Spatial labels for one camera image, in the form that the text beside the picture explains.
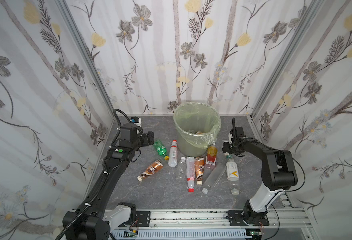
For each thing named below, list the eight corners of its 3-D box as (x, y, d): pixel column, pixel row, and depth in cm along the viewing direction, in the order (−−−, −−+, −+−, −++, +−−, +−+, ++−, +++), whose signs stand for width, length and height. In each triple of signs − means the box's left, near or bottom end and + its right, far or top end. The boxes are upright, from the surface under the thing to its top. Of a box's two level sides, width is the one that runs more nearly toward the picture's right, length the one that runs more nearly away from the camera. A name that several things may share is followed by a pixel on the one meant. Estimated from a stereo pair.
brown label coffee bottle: (141, 185, 86) (139, 181, 82) (137, 179, 88) (135, 175, 84) (163, 167, 93) (162, 164, 89) (159, 162, 95) (158, 159, 91)
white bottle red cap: (168, 167, 93) (168, 164, 90) (169, 142, 105) (169, 139, 102) (177, 167, 94) (177, 164, 90) (177, 142, 105) (177, 139, 102)
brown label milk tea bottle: (195, 185, 85) (196, 183, 82) (193, 159, 96) (194, 156, 93) (206, 185, 85) (207, 183, 82) (203, 159, 96) (204, 156, 93)
